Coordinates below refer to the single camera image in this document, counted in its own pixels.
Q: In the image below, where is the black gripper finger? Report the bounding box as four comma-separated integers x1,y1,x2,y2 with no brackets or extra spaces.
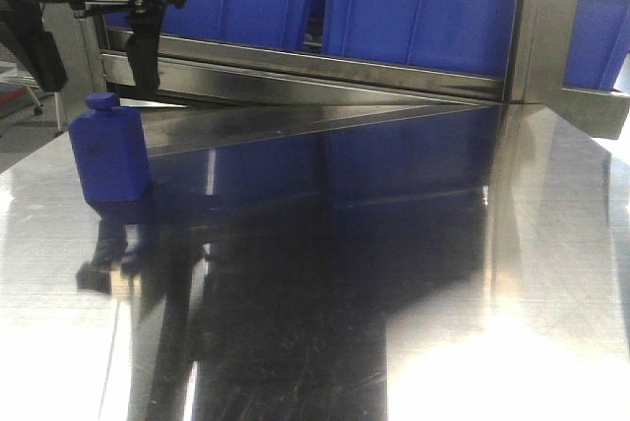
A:
1,0,68,91
125,1,165,90

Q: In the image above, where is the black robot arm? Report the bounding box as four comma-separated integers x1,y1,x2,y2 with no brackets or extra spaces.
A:
1,0,187,92

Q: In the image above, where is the stainless steel shelf rack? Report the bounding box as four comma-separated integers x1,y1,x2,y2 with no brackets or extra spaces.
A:
28,0,630,140

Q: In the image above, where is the left blue bottle part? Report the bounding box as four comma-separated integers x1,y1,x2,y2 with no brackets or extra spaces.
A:
69,92,151,203

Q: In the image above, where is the metal side cart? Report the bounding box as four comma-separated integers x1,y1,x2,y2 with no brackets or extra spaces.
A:
1,60,68,137

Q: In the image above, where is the middle blue storage bin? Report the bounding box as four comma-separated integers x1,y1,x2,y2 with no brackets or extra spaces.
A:
322,0,516,78

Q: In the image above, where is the right blue storage bin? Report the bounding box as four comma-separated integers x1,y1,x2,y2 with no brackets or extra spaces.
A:
564,0,629,91

